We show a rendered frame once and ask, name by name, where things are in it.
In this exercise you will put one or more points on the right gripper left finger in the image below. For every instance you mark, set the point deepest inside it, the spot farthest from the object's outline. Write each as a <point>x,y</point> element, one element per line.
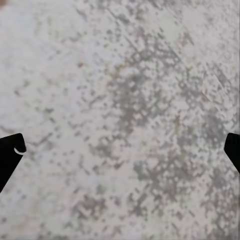
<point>12,149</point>

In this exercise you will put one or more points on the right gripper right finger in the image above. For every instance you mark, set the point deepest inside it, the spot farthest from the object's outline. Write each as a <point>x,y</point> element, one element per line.
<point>232,149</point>

